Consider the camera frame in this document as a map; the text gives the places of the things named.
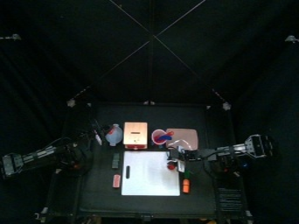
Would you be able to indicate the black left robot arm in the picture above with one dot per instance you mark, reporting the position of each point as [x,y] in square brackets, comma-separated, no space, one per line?
[36,157]

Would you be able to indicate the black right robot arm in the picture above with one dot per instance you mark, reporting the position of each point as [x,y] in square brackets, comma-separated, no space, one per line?
[240,148]

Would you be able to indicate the red dough ball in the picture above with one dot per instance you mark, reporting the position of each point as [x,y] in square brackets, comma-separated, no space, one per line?
[171,166]

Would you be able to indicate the clear plastic bowl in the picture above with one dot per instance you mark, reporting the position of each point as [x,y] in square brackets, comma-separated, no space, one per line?
[179,144]

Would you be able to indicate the wooden drawer box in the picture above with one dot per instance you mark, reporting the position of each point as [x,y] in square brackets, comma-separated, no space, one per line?
[135,135]

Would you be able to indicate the clear bottle with red cap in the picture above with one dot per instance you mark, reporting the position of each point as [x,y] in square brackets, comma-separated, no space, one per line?
[113,135]

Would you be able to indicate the blue toy utensil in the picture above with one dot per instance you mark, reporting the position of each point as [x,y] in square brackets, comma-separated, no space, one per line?
[165,137]

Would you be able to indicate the pink cup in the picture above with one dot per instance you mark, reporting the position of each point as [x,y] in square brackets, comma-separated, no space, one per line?
[156,138]

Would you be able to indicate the red toy utensil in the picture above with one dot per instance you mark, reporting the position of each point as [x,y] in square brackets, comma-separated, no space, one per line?
[168,134]

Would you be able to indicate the pink tray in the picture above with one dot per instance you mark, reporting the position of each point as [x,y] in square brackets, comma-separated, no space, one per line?
[187,134]

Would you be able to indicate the white cutting board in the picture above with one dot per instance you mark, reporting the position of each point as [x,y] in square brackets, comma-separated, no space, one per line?
[149,175]

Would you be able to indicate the orange toy piece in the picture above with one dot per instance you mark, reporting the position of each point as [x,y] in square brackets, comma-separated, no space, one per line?
[185,185]

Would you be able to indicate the pink rectangular block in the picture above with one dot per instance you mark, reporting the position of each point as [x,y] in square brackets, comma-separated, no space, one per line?
[116,181]

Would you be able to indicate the silver frame clamp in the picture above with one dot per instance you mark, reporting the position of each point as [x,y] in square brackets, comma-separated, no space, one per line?
[148,102]
[289,38]
[225,106]
[15,37]
[71,102]

